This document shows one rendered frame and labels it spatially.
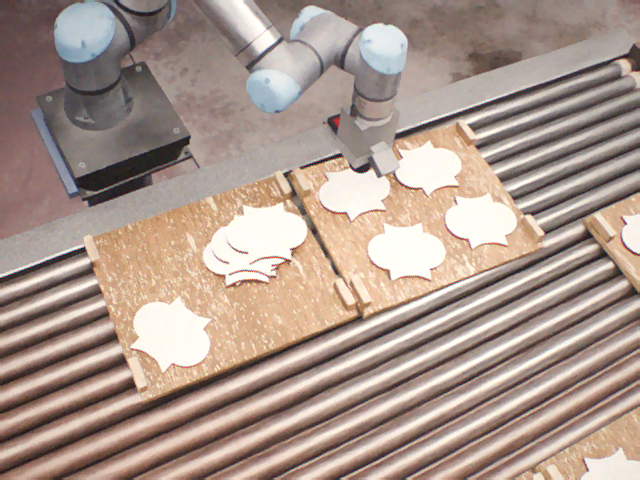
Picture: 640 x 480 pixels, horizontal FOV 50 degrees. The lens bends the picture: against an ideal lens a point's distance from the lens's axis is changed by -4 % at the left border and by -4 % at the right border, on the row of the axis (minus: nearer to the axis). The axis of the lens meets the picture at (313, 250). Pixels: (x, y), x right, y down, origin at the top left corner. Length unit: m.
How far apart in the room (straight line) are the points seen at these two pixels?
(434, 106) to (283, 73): 0.65
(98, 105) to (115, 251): 0.32
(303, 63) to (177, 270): 0.46
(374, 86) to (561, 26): 2.50
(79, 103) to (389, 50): 0.68
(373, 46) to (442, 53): 2.12
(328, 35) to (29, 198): 1.74
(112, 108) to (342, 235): 0.54
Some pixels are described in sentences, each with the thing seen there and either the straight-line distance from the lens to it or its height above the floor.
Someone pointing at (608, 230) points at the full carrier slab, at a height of 0.96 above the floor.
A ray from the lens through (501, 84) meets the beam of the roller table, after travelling 1.77.
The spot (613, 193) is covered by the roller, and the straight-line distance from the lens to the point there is 1.65.
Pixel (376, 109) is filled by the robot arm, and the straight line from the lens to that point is 1.20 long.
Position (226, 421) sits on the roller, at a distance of 1.22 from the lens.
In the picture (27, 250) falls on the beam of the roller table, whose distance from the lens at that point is 1.43.
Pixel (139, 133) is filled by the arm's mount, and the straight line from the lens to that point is 1.52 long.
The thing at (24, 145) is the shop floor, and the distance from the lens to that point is 2.87.
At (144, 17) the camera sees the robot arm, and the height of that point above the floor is 1.15.
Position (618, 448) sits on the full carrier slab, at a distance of 1.33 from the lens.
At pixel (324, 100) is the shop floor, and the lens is 2.92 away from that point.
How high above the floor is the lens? 2.07
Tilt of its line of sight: 57 degrees down
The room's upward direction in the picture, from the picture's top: 8 degrees clockwise
